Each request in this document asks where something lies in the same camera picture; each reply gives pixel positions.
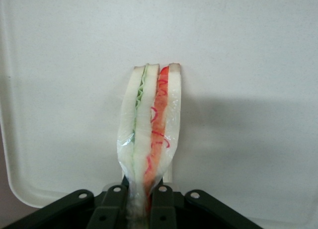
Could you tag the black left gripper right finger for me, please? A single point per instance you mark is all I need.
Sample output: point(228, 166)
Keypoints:
point(162, 209)

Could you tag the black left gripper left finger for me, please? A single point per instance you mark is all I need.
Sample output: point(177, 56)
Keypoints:
point(109, 209)

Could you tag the beige rectangular tray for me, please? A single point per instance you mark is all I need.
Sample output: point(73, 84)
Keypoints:
point(236, 77)

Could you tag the triangular sandwich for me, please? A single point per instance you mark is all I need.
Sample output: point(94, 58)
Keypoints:
point(146, 129)

